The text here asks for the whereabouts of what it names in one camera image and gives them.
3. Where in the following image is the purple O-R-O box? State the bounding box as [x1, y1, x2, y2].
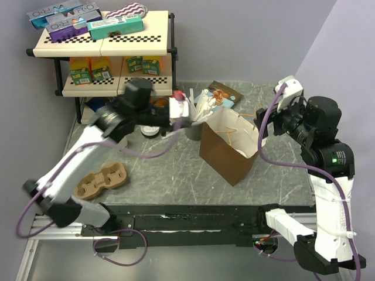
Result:
[46, 11, 102, 43]

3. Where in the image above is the aluminium rail frame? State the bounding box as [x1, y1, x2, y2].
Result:
[14, 190, 352, 281]

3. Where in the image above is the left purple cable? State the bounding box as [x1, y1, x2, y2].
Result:
[15, 116, 194, 266]

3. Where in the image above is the brown paper takeout bag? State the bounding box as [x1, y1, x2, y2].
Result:
[199, 107, 259, 186]

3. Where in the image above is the purple white wavy pouch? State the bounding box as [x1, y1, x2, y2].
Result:
[105, 2, 148, 19]

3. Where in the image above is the grey straw holder cup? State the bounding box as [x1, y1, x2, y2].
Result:
[185, 124, 203, 141]

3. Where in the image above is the cream checkered shelf rack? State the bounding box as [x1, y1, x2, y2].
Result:
[26, 11, 178, 124]

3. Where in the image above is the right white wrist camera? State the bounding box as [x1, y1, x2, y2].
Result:
[274, 75, 304, 112]

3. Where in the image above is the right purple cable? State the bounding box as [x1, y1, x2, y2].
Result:
[256, 83, 362, 281]

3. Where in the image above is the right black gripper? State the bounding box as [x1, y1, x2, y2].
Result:
[253, 95, 313, 145]

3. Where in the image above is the purple cable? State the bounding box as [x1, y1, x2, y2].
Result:
[15, 116, 194, 266]
[256, 83, 362, 281]

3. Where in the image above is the green orange box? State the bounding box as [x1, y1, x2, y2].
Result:
[141, 56, 162, 76]
[70, 57, 92, 85]
[90, 56, 112, 81]
[124, 56, 143, 73]

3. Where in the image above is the dark blue snack bag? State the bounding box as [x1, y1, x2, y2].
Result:
[86, 97, 109, 112]

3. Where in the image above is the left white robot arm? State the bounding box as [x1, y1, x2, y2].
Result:
[23, 78, 185, 235]

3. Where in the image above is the stack of white cup lids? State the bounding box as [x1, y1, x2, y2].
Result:
[140, 126, 160, 139]

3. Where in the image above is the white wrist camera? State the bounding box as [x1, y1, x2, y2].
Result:
[274, 75, 304, 112]
[169, 90, 190, 119]

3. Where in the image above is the brown cardboard cup carrier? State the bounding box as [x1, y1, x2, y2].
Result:
[73, 162, 128, 201]

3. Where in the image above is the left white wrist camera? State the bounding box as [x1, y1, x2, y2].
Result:
[169, 90, 190, 119]

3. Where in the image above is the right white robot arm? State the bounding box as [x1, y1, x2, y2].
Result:
[254, 97, 366, 280]

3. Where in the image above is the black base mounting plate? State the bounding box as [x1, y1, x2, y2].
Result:
[81, 203, 279, 249]

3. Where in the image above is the blue O-R-O box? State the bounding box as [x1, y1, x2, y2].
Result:
[26, 0, 103, 30]

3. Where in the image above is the light blue nut bag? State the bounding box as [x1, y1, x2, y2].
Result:
[203, 81, 243, 111]

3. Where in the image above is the teal carton box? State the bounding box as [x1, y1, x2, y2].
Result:
[87, 14, 144, 40]

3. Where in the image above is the green orange box far left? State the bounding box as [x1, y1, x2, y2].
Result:
[70, 57, 92, 85]

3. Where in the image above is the orange snack bag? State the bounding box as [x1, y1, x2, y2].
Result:
[151, 96, 169, 108]

